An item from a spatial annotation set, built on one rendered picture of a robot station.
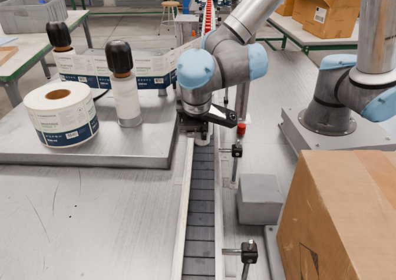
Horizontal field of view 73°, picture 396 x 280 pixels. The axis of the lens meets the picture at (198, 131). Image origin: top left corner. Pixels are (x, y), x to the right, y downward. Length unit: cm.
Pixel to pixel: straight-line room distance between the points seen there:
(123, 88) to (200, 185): 41
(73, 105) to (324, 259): 76
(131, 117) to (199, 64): 50
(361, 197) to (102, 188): 66
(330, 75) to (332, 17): 166
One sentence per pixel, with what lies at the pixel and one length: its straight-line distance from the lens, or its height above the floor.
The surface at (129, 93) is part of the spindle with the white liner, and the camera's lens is 93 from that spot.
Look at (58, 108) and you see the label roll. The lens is 90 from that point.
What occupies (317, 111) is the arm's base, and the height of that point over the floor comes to 98.
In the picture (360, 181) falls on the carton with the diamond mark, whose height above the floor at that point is 112.
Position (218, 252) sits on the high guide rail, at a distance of 54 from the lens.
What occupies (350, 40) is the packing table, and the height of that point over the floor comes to 78.
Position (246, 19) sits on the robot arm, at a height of 128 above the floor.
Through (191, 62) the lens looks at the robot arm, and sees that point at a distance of 53.
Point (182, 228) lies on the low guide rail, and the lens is 62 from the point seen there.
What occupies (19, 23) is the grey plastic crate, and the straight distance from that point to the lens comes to 282.
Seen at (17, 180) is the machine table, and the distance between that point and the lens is 100.
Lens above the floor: 143
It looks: 35 degrees down
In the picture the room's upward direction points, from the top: straight up
